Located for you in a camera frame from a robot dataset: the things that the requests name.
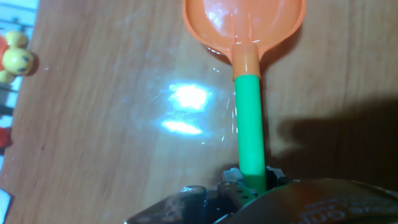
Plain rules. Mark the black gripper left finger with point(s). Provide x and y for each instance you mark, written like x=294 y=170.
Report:
x=234 y=189

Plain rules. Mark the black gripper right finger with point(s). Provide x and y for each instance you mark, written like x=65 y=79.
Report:
x=276 y=179

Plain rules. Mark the orange green toy shovel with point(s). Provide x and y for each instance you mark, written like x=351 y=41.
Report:
x=248 y=124

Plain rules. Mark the white paper sheet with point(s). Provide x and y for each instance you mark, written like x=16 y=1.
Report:
x=4 y=207

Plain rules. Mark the red orange crab toy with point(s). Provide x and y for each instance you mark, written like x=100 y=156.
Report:
x=4 y=137

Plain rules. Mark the yellow orange duck toy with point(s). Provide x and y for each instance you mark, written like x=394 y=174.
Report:
x=17 y=60

